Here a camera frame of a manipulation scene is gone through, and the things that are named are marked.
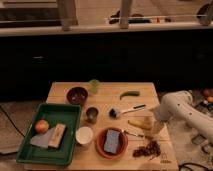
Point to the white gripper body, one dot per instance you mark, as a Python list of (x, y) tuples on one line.
[(156, 126)]

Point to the yellow banana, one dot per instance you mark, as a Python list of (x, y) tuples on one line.
[(143, 123)]

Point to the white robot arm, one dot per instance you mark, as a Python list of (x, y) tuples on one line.
[(180, 104)]

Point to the metal cup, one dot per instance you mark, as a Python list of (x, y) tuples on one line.
[(92, 114)]

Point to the white paper cup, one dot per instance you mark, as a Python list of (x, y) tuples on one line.
[(84, 135)]

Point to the green plastic cup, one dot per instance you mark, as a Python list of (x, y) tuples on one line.
[(93, 86)]

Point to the bunch of dark grapes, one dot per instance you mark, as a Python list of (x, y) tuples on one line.
[(151, 149)]

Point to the metal spoon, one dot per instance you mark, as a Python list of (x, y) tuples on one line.
[(134, 134)]

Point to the orange plate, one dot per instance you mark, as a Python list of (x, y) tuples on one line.
[(100, 140)]

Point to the blue sponge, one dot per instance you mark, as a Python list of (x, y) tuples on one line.
[(111, 142)]

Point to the green chili pepper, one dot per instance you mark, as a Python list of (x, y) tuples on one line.
[(129, 93)]

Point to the black dish brush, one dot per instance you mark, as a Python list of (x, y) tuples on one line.
[(116, 113)]

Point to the dark red bowl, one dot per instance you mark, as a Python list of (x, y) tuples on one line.
[(77, 96)]

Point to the wooden block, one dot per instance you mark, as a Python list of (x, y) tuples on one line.
[(57, 136)]

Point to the green plastic tray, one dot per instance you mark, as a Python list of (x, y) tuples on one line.
[(35, 147)]

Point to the grey cloth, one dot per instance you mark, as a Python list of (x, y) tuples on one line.
[(42, 140)]

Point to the red apple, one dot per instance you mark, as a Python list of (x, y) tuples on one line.
[(41, 126)]

